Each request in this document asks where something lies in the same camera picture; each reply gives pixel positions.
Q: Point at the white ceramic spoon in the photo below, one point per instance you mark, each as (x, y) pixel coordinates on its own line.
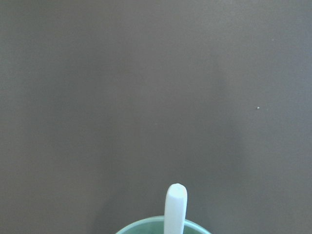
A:
(175, 209)

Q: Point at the light green bowl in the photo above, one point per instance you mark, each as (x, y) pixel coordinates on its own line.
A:
(155, 225)

